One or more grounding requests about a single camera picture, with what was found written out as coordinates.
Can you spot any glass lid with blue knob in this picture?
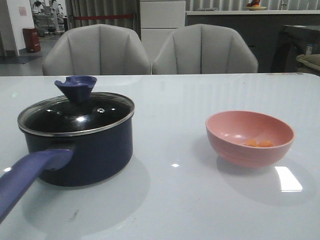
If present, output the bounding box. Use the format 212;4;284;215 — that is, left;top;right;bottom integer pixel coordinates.
17;75;135;137

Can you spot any pink bowl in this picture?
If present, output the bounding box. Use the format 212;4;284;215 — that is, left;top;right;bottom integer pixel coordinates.
205;110;295;168

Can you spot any orange ham piece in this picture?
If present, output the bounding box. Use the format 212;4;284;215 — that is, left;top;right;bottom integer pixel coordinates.
257;140;274;148
244;139;259;147

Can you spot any right grey chair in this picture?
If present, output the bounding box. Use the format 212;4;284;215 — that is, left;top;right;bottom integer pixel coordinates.
152;24;259;75

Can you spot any grey chair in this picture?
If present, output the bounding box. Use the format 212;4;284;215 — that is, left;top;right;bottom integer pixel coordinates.
42;24;151;76
152;24;259;75

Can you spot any dark blue saucepan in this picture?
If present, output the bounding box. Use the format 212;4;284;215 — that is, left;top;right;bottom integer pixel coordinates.
0;117;133;220

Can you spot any left grey chair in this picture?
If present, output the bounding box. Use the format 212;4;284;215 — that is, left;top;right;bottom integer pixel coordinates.
42;24;151;76

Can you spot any white cabinet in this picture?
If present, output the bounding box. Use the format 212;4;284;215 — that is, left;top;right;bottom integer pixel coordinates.
139;0;186;62

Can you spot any grey curtain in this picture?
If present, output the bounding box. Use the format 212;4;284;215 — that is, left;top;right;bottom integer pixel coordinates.
65;0;141;33

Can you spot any grey counter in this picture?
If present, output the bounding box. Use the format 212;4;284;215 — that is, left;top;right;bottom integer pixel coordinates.
185;10;320;73

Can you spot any fruit plate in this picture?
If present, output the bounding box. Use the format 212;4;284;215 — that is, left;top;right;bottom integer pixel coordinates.
245;0;267;11

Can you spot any dark side table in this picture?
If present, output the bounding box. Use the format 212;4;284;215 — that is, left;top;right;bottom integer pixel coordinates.
270;25;320;73

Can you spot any beige cushion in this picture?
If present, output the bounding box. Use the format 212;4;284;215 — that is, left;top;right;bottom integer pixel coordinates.
296;54;320;76

